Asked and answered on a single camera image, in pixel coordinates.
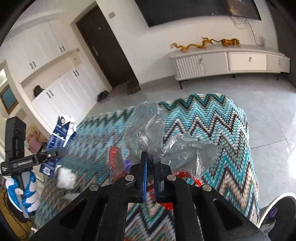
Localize blue white milk carton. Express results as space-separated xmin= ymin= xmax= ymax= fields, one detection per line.
xmin=39 ymin=115 xmax=77 ymax=178

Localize clear plastic bag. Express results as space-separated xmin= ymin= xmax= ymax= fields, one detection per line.
xmin=125 ymin=102 xmax=218 ymax=177

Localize white blue gloved left hand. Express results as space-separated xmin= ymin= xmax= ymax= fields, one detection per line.
xmin=5 ymin=171 xmax=40 ymax=217

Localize red plastic wrapper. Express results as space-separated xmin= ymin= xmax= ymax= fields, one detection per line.
xmin=109 ymin=146 xmax=202 ymax=210

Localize crumpled white tissue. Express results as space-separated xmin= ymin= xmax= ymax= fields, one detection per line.
xmin=57 ymin=167 xmax=77 ymax=190

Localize purple candy wrapper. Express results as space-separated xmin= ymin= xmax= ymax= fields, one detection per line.
xmin=124 ymin=160 xmax=132 ymax=173

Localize black handbag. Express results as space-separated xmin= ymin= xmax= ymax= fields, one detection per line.
xmin=33 ymin=85 xmax=44 ymax=97

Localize black white sneaker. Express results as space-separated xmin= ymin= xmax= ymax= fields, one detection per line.
xmin=257 ymin=192 xmax=295 ymax=240

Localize zigzag patterned tablecloth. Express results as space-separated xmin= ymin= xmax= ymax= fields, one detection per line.
xmin=35 ymin=93 xmax=260 ymax=240

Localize black shoes by cupboard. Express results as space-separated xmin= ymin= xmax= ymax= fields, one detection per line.
xmin=97 ymin=90 xmax=109 ymax=102

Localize dark shoes by door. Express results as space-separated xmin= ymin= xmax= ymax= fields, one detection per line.
xmin=127 ymin=80 xmax=140 ymax=95

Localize dark brown entrance door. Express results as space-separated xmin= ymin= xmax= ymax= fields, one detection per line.
xmin=76 ymin=6 xmax=137 ymax=87

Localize white TV cabinet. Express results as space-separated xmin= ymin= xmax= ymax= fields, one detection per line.
xmin=169 ymin=45 xmax=290 ymax=81

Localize golden dragon figurine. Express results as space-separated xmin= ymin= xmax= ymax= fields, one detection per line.
xmin=170 ymin=37 xmax=213 ymax=52

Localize golden tiger figurine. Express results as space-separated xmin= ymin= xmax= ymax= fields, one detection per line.
xmin=211 ymin=38 xmax=240 ymax=47

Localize white wall cupboard unit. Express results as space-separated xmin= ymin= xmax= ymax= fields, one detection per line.
xmin=1 ymin=20 xmax=111 ymax=137

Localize wall mounted black television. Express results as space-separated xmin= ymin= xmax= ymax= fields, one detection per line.
xmin=135 ymin=0 xmax=261 ymax=27

